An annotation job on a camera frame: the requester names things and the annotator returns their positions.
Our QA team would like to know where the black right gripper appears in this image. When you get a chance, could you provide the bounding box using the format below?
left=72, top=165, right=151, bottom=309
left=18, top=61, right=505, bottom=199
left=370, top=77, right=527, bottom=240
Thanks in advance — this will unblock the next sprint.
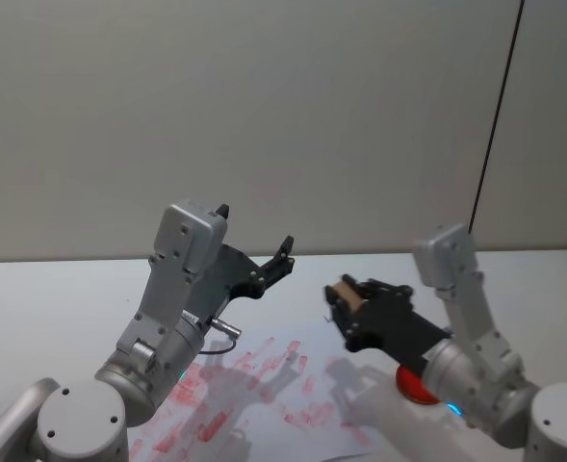
left=323, top=273, right=453, bottom=375

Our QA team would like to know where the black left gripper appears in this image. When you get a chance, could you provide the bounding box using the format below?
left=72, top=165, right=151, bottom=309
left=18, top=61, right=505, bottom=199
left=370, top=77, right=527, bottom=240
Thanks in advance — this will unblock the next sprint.
left=185, top=203, right=296, bottom=329

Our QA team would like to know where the small wooden stamp block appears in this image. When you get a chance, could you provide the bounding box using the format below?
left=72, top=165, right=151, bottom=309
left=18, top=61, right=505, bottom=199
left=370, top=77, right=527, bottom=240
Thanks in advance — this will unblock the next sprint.
left=329, top=280, right=367, bottom=315

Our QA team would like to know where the round red ink pad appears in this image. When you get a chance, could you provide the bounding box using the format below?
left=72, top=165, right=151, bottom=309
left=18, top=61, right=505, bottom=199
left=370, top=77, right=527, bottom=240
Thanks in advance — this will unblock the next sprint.
left=395, top=364, right=442, bottom=406

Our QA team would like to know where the white paper with red stamps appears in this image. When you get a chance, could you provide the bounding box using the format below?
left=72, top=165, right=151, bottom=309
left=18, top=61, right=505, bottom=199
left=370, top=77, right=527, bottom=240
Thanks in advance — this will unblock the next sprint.
left=127, top=331, right=386, bottom=462

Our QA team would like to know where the thin dark wrist cable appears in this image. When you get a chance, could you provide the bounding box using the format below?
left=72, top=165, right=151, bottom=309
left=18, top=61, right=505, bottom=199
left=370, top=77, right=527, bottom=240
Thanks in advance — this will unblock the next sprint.
left=196, top=316, right=244, bottom=358

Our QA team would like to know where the thin black hanging cord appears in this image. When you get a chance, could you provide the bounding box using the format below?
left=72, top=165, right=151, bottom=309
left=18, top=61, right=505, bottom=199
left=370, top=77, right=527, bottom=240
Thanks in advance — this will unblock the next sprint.
left=467, top=0, right=527, bottom=234

